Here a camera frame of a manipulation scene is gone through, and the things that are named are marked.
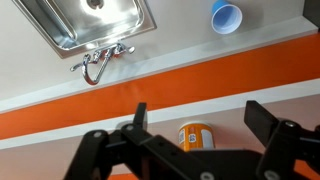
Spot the white wall shelf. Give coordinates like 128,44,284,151
0,77,320,180

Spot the orange can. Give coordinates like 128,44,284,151
178,121,216,153

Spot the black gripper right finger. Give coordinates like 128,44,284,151
243,99,320,180

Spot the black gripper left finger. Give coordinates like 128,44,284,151
63,102,215,180

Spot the chrome faucet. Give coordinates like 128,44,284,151
69,42,136,87

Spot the stainless steel sink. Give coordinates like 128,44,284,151
11,0,158,60

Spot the blue plastic cup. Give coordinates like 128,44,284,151
210,0,244,36

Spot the white counter backsplash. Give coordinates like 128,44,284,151
0,14,320,115

